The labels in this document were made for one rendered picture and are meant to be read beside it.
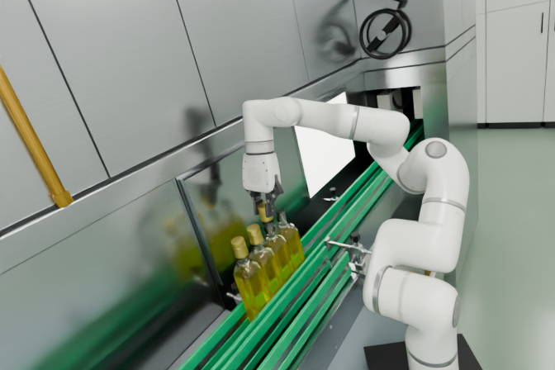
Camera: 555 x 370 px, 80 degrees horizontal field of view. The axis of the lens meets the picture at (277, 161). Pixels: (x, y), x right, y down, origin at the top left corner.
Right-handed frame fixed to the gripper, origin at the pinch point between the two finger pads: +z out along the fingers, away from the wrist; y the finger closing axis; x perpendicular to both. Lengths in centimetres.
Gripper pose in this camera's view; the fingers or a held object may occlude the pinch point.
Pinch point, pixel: (263, 207)
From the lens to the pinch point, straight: 90.4
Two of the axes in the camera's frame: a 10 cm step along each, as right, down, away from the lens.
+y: 7.7, 0.5, -6.4
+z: 0.7, 9.8, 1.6
